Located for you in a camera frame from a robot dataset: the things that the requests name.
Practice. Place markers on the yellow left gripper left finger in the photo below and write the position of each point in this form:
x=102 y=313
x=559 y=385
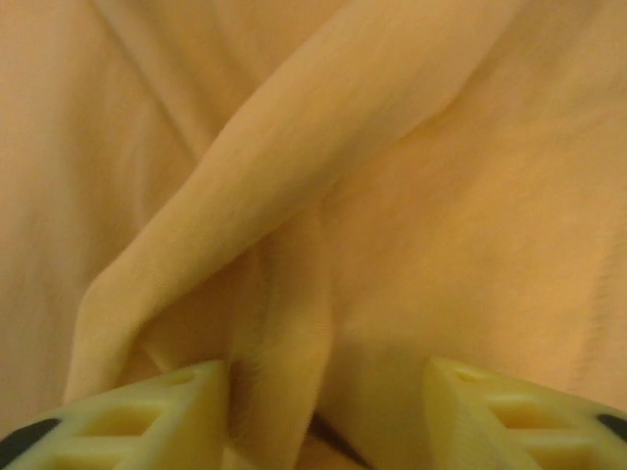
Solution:
x=147 y=431

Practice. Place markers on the orange printed t-shirt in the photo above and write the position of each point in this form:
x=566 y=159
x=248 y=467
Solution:
x=343 y=171

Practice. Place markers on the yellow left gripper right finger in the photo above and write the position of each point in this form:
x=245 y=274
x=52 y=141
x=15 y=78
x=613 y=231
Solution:
x=514 y=426

